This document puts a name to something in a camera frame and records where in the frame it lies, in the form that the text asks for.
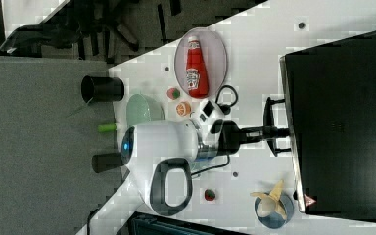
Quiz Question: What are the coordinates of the green oval colander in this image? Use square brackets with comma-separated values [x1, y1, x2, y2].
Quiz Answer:
[126, 89, 165, 126]

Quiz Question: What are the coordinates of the pink toy strawberry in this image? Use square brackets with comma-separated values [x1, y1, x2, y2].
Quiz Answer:
[166, 87, 180, 100]

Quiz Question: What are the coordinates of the black silver toaster oven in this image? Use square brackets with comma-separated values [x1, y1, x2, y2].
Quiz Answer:
[280, 30, 376, 222]

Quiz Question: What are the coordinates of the blue cup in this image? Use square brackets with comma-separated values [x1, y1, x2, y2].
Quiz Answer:
[255, 194, 294, 229]

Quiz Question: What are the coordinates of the red ketchup bottle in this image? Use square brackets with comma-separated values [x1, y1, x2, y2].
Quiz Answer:
[185, 36, 209, 99]

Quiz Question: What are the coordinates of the black office chair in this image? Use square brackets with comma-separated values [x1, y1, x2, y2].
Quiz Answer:
[0, 0, 184, 65]

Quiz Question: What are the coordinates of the small red toy fruit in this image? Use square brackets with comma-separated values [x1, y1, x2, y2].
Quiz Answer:
[204, 189, 216, 201]

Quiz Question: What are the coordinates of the black oven door handle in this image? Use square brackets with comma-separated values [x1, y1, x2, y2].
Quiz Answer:
[263, 97, 291, 157]

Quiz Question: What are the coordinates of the orange slice toy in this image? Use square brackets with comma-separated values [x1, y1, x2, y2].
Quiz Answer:
[176, 101, 191, 117]

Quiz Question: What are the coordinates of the peeled toy banana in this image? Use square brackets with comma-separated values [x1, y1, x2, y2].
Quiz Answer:
[251, 180, 287, 220]

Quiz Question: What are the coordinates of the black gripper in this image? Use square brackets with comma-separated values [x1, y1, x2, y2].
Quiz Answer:
[211, 120, 290, 156]

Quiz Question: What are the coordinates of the black cylinder holder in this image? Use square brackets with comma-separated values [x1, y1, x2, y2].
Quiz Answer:
[92, 153, 123, 173]
[80, 75, 124, 103]

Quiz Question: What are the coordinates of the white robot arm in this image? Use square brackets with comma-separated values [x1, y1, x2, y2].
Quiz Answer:
[121, 99, 290, 216]

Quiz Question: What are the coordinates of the grey oval plate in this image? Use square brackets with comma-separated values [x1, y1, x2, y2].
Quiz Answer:
[174, 27, 227, 96]

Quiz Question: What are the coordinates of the blue frame rail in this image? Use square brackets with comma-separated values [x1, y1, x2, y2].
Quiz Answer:
[127, 212, 246, 235]

